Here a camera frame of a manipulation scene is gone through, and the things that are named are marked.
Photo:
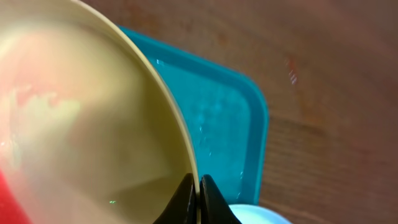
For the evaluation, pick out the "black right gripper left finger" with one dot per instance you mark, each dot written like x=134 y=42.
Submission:
x=181 y=208

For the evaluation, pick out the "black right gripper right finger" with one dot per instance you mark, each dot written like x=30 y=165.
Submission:
x=213 y=206

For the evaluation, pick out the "yellow plate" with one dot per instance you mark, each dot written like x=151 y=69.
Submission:
x=90 y=132

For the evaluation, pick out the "orange sponge with dark scourer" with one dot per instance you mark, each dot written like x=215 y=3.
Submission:
x=10 y=211

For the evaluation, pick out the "light blue plate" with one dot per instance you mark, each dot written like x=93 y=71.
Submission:
x=251 y=214

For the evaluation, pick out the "teal plastic tray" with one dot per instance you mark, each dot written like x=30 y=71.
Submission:
x=225 y=112

